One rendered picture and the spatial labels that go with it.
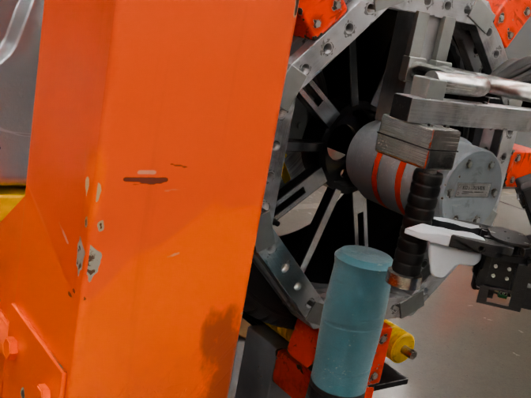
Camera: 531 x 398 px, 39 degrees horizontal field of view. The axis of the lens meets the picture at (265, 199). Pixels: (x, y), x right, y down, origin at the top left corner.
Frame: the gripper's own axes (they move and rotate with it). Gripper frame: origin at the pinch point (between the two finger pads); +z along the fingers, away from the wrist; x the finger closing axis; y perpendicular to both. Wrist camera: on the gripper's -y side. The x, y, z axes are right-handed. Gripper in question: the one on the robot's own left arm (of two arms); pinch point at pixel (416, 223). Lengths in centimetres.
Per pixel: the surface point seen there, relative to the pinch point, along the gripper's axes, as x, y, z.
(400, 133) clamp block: 0.7, -10.4, 4.3
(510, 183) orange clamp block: 47, 0, -18
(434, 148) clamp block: -2.4, -9.7, 0.2
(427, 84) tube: 0.0, -16.6, 2.5
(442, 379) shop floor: 139, 82, -30
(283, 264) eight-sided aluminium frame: 12.7, 13.3, 16.4
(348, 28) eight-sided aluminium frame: 16.1, -21.3, 14.0
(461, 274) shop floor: 258, 81, -45
